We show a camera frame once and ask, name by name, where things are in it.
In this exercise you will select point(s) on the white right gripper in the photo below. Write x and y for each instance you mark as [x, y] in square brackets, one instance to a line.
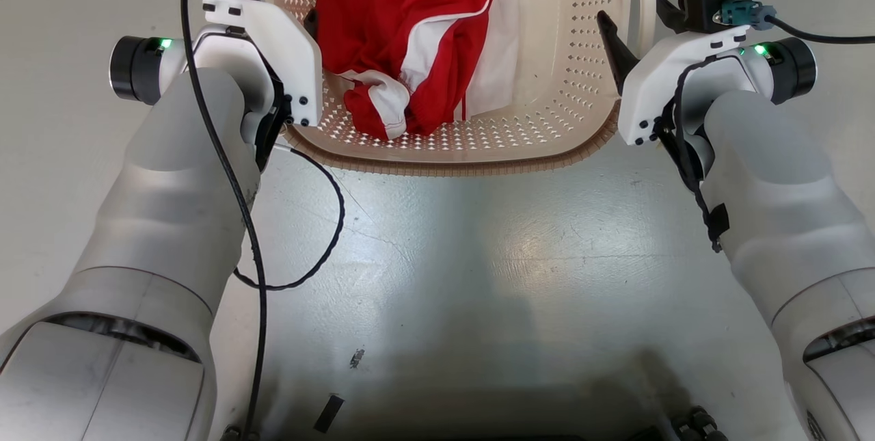
[649, 78]

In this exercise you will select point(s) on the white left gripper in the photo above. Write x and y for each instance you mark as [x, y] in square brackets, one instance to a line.
[290, 51]

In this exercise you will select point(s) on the beige perforated plastic laundry basket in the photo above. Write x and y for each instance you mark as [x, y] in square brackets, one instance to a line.
[547, 85]

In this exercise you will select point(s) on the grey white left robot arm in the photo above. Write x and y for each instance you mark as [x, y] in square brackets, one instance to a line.
[150, 222]

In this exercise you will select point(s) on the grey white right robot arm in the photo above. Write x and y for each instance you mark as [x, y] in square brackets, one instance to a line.
[779, 208]

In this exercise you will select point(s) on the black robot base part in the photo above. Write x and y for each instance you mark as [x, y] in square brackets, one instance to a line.
[697, 425]

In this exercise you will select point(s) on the red and white garment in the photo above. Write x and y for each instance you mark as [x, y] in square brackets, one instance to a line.
[396, 24]

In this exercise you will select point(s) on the black tape strip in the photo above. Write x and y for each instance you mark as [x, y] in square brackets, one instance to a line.
[329, 413]

